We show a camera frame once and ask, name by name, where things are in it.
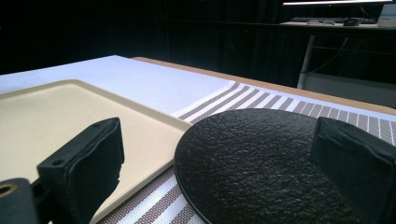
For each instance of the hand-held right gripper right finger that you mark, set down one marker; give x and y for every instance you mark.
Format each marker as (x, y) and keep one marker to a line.
(358, 161)

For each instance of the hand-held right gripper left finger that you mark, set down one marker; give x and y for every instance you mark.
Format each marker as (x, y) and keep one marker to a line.
(84, 168)

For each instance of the beige rectangular tray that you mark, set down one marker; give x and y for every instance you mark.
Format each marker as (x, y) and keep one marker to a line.
(62, 124)

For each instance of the white brown striped placemat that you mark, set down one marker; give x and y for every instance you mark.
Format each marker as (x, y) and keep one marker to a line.
(149, 84)

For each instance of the black textured round plate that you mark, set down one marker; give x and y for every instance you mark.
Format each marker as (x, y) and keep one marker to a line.
(249, 168)

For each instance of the background desk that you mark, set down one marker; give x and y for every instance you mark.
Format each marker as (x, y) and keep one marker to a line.
(336, 28)

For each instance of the dark computer mouse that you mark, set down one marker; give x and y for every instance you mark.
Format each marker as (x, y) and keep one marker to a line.
(351, 21)

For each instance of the dark keyboard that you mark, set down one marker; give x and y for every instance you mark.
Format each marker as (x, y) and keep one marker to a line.
(311, 19)

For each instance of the monitor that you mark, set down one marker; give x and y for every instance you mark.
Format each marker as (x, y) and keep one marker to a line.
(336, 2)

